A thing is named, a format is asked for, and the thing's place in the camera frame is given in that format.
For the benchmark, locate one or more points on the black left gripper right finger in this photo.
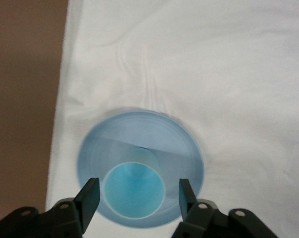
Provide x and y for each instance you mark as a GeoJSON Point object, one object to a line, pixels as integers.
{"type": "Point", "coordinates": [189, 203]}

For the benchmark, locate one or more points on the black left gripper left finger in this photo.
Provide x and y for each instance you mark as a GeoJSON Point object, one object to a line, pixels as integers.
{"type": "Point", "coordinates": [87, 203]}

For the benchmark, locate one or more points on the blue cup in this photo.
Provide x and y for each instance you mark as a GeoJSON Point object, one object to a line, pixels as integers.
{"type": "Point", "coordinates": [134, 191]}

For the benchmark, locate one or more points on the blue plate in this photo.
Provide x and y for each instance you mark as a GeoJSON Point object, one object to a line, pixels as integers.
{"type": "Point", "coordinates": [144, 131]}

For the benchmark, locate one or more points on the white cloth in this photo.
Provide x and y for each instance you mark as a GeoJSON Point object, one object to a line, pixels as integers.
{"type": "Point", "coordinates": [189, 74]}

